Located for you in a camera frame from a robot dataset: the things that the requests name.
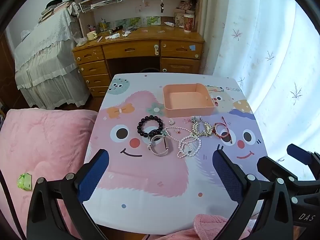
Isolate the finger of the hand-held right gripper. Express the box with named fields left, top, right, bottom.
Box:
left=257, top=156, right=320, bottom=205
left=287, top=144, right=320, bottom=178

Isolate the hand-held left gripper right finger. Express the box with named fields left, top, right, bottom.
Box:
left=212, top=149, right=293, bottom=240

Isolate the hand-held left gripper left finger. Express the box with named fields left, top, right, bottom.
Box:
left=26, top=149, right=110, bottom=240

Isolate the large pearl necklace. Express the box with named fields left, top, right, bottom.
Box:
left=185, top=134, right=202, bottom=157

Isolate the red string bracelet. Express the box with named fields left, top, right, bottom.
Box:
left=212, top=116, right=233, bottom=144

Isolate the gold rhinestone hair clip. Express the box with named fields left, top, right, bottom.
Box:
left=202, top=121, right=213, bottom=138
left=191, top=117, right=203, bottom=137

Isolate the small pearl bracelet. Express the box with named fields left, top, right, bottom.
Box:
left=177, top=140, right=193, bottom=159

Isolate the thin pearl bracelet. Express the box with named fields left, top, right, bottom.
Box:
left=165, top=127, right=187, bottom=142

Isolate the black bead bracelet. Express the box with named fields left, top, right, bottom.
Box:
left=137, top=115, right=164, bottom=138

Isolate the pink strap wristwatch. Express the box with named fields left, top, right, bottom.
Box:
left=148, top=134, right=173, bottom=157

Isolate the pink plastic tray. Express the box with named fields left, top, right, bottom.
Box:
left=162, top=83, right=216, bottom=117

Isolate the pink fleece cloth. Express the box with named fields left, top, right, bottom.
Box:
left=147, top=214, right=258, bottom=240

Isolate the pink quilted blanket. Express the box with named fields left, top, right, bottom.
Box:
left=0, top=108, right=99, bottom=240

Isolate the green snack packet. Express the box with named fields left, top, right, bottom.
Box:
left=17, top=173, right=32, bottom=191

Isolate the white patterned curtain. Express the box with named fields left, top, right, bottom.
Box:
left=200, top=0, right=320, bottom=180

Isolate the white lace cover cloth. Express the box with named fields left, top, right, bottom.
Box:
left=12, top=5, right=92, bottom=110

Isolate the wooden desk with drawers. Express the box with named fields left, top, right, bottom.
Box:
left=72, top=31, right=205, bottom=98

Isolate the crumpled white tissue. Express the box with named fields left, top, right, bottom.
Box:
left=105, top=31, right=133, bottom=39

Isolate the wooden desk hutch shelf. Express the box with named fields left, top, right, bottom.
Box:
left=72, top=0, right=208, bottom=34

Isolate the floral paper cup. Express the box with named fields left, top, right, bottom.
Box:
left=184, top=14, right=195, bottom=33

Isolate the pile of books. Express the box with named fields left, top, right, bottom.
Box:
left=37, top=0, right=73, bottom=23

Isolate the white wire shelf basket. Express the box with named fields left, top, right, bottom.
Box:
left=79, top=0, right=125, bottom=13

